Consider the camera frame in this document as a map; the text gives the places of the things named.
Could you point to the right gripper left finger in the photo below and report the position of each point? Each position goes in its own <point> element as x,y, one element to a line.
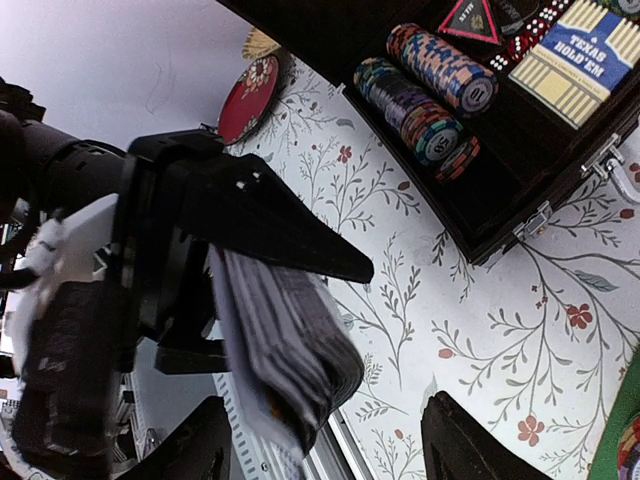
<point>199,448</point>

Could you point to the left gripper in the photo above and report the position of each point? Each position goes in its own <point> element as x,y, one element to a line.
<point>179,194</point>

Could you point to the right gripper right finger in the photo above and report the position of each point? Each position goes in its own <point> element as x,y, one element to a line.
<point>457,447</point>

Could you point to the blue playing card deck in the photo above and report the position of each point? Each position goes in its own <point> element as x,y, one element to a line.
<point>292,360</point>

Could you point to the purple black chip stack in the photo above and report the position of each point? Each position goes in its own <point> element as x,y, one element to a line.
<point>628,456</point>

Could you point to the black poker chip case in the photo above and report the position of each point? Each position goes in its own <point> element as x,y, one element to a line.
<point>529,156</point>

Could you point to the red embroidered round cushion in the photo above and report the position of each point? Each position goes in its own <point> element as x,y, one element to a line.
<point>249,100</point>

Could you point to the floral tablecloth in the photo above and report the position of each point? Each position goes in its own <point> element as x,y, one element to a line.
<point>535,347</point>

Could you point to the woven wicker basket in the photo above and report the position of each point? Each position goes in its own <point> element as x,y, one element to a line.
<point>258,45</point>

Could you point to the green poker felt mat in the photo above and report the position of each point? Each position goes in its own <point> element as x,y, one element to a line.
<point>623,416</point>

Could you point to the poker chip row near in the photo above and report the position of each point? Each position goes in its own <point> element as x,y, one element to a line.
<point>424,88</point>

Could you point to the red triangle all-in marker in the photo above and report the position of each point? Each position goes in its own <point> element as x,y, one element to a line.
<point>471,19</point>

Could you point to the red dice row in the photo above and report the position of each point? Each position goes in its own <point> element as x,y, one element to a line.
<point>522,25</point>

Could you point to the boxed playing cards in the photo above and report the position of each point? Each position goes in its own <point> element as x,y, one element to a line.
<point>577,65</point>

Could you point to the front aluminium rail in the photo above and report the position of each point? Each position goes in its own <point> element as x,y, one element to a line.
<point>160,402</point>

